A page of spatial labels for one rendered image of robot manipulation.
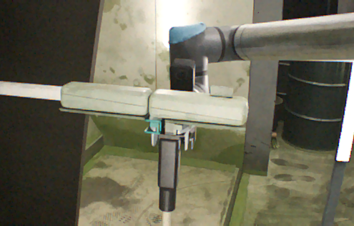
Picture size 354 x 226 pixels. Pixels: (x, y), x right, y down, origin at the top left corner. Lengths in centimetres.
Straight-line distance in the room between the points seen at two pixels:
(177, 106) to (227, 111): 8
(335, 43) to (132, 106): 36
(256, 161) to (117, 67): 121
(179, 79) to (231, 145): 193
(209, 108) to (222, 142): 205
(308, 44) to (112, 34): 204
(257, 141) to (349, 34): 197
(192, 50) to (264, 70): 158
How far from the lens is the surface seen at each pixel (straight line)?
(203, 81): 85
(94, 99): 59
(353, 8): 717
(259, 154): 259
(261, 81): 241
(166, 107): 56
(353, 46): 64
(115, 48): 262
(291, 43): 73
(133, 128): 275
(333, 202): 181
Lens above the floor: 134
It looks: 21 degrees down
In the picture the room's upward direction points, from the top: straight up
